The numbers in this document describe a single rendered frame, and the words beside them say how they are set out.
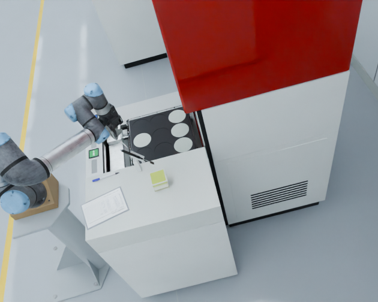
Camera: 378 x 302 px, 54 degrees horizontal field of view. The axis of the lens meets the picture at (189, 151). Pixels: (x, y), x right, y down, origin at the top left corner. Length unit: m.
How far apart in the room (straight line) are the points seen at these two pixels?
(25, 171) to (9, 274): 1.73
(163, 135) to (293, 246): 1.17
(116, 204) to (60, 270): 1.23
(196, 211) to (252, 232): 1.04
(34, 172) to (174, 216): 0.61
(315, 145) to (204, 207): 0.76
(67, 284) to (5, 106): 2.24
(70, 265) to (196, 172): 1.42
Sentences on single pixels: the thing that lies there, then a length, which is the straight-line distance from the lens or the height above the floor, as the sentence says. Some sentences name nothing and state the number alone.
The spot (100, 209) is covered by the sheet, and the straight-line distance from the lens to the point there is 1.81.
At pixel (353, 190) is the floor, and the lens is 2.86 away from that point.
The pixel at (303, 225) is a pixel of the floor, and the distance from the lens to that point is 2.69.
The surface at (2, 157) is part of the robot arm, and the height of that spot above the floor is 1.47.
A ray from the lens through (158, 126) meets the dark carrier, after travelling 2.10.
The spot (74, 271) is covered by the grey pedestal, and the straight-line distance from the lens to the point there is 2.87.
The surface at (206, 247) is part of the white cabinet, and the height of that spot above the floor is 0.58.
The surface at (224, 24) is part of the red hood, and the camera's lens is 1.42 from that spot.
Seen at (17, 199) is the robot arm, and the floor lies 1.09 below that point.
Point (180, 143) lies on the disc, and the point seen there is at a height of 0.90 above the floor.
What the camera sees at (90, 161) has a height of 0.96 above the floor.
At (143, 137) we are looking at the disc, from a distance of 2.08.
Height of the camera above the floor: 2.41
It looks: 51 degrees down
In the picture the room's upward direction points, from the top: 17 degrees counter-clockwise
